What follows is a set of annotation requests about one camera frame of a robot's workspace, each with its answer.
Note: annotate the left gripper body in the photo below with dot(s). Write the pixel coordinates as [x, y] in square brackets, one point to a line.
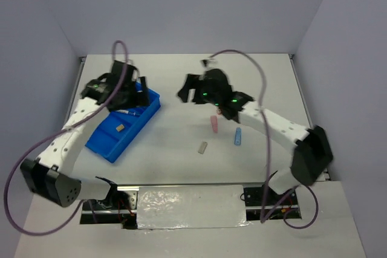
[131, 98]

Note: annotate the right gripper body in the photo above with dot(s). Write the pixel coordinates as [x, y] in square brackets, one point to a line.
[201, 83]

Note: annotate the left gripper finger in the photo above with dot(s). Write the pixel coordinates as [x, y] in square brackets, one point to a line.
[143, 84]
[143, 97]

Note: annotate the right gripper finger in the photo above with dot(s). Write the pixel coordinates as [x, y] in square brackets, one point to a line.
[190, 83]
[198, 98]

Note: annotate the blue white whiteboard marker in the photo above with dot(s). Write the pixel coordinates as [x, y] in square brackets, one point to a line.
[136, 114]

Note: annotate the small tan eraser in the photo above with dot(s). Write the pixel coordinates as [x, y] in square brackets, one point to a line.
[120, 127]

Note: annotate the light blue correction tape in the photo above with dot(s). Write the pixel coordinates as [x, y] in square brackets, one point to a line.
[237, 138]

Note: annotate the grey eraser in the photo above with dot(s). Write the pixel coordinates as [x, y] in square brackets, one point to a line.
[202, 147]

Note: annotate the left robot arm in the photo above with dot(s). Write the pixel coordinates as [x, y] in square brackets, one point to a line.
[49, 175]

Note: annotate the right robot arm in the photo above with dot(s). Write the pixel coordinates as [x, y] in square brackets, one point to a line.
[309, 147]

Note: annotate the pink correction tape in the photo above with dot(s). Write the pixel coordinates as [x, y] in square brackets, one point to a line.
[214, 123]

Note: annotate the blue plastic divided tray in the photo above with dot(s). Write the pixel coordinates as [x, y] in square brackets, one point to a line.
[110, 144]

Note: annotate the silver foil sheet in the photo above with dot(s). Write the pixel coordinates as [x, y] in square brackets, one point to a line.
[185, 207]

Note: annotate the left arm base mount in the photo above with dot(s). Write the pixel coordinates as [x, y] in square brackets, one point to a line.
[122, 211]

